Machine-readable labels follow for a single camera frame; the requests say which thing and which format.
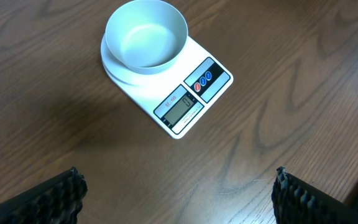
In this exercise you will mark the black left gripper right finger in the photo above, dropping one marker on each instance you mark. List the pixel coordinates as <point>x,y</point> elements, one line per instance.
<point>296,202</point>

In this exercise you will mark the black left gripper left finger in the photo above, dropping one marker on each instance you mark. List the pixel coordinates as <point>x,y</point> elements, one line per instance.
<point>57,200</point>

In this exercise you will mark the white digital kitchen scale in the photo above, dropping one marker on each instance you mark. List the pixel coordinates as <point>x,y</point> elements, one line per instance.
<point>178,97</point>

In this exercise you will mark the grey round bowl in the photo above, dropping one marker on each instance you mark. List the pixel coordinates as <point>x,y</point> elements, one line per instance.
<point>146,36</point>

